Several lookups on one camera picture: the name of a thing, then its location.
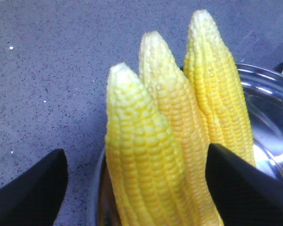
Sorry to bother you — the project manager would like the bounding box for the yellow corn cob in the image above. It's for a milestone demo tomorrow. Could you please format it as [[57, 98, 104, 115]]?
[[105, 63, 200, 226], [183, 9, 256, 166], [139, 31, 224, 226]]

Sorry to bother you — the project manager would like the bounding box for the green electric cooking pot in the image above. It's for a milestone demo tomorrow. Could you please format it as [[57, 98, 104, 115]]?
[[86, 64, 283, 226]]

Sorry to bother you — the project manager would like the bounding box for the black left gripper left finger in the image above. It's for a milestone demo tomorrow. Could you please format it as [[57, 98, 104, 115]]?
[[0, 149, 68, 226]]

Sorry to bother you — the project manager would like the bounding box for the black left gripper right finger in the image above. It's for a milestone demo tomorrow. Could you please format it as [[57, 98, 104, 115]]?
[[205, 144, 283, 226]]

